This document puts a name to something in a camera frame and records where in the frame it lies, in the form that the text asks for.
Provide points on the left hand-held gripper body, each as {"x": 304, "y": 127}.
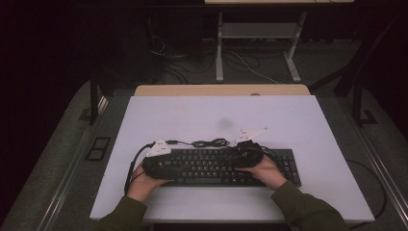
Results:
{"x": 160, "y": 170}

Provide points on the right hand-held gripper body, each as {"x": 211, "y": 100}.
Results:
{"x": 248, "y": 155}

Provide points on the black computer keyboard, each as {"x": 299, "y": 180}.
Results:
{"x": 205, "y": 166}

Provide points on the person's left hand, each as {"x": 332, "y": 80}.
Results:
{"x": 144, "y": 186}

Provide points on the person's right hand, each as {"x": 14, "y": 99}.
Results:
{"x": 266, "y": 174}

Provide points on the white table board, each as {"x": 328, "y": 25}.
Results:
{"x": 208, "y": 115}

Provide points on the round table grommet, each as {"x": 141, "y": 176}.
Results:
{"x": 255, "y": 94}

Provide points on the black floor socket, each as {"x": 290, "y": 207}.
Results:
{"x": 97, "y": 148}

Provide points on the wooden table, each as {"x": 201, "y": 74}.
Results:
{"x": 192, "y": 90}

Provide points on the black metal stand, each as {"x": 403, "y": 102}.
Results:
{"x": 357, "y": 102}
{"x": 93, "y": 99}

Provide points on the white metal stand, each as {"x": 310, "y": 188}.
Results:
{"x": 256, "y": 30}

